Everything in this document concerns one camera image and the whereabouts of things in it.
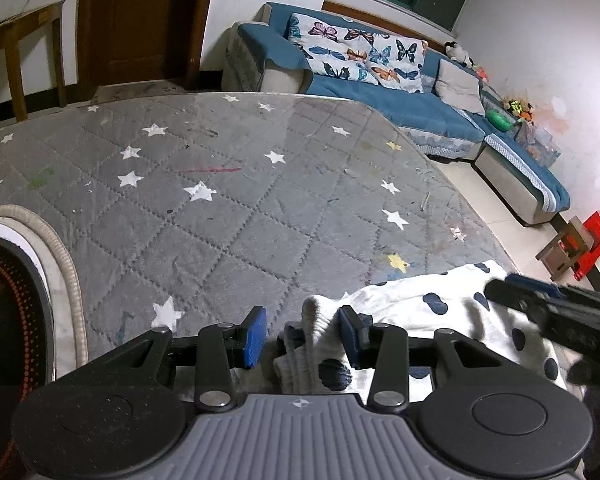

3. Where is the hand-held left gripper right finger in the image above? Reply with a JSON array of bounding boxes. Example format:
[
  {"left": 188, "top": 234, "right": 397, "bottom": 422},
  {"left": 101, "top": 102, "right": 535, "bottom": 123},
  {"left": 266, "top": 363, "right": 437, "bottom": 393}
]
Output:
[{"left": 337, "top": 305, "right": 507, "bottom": 411}]

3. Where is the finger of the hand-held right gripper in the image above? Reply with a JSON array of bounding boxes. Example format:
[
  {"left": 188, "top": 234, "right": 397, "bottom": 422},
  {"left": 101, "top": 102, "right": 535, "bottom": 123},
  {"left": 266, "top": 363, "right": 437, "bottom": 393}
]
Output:
[
  {"left": 505, "top": 273, "right": 600, "bottom": 307},
  {"left": 484, "top": 279, "right": 600, "bottom": 347}
]

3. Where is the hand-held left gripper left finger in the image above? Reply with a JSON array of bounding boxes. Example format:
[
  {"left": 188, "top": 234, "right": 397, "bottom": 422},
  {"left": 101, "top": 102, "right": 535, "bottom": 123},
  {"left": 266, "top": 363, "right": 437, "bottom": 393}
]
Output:
[{"left": 100, "top": 306, "right": 269, "bottom": 413}]

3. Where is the white polka dot garment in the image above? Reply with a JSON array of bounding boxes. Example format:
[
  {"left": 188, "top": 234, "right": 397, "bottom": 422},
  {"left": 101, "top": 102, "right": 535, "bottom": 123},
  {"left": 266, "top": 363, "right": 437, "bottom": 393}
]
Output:
[{"left": 272, "top": 260, "right": 569, "bottom": 396}]

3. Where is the small wooden stool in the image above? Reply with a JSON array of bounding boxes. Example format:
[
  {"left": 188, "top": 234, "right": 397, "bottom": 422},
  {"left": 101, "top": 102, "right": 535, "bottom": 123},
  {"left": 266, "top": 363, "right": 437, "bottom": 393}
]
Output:
[{"left": 536, "top": 217, "right": 600, "bottom": 281}]

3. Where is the green toy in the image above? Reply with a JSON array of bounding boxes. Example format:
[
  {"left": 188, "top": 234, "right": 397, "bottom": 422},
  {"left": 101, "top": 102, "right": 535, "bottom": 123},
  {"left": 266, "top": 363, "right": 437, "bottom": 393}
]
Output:
[{"left": 486, "top": 109, "right": 515, "bottom": 131}]

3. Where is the grey pillow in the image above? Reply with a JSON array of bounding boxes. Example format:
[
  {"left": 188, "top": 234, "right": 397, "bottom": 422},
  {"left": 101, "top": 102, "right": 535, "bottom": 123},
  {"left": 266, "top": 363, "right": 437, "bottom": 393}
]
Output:
[{"left": 435, "top": 58, "right": 486, "bottom": 116}]

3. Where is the blue grey sofa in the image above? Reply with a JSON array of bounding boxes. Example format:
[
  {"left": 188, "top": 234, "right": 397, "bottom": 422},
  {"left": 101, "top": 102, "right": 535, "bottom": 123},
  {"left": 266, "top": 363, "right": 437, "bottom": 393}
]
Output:
[{"left": 221, "top": 1, "right": 571, "bottom": 227}]

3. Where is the black white plush toy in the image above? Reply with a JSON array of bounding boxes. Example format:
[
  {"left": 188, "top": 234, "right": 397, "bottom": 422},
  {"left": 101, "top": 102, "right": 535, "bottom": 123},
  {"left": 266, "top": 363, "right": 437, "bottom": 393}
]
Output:
[{"left": 444, "top": 41, "right": 474, "bottom": 66}]

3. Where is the black round induction cooktop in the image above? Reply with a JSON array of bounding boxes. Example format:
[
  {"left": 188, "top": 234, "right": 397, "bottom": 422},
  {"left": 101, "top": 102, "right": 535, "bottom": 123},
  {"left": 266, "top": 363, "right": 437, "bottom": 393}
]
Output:
[{"left": 0, "top": 238, "right": 56, "bottom": 441}]

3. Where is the butterfly printed blanket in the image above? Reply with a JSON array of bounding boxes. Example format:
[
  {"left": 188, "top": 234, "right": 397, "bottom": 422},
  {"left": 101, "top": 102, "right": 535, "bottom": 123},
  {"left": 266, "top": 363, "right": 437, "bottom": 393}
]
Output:
[{"left": 286, "top": 12, "right": 429, "bottom": 95}]

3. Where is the brown wooden door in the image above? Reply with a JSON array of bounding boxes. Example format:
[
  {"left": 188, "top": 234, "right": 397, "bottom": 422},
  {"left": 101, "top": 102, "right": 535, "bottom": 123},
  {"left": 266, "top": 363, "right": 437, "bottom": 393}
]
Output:
[{"left": 76, "top": 0, "right": 221, "bottom": 94}]

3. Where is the wooden side table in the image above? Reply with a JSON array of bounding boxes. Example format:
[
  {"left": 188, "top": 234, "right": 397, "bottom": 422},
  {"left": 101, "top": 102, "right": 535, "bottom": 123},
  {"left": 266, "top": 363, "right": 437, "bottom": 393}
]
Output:
[{"left": 0, "top": 0, "right": 68, "bottom": 123}]

